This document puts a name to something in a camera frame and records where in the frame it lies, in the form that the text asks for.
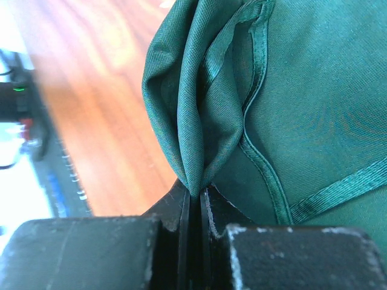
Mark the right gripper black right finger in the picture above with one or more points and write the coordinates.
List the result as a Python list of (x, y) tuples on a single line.
[(239, 254)]

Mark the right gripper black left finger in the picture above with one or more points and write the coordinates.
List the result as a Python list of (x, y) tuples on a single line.
[(124, 252)]

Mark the dark green cloth napkin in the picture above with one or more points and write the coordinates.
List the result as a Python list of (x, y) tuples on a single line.
[(280, 104)]

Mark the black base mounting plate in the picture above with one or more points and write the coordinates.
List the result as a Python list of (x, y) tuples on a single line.
[(27, 129)]

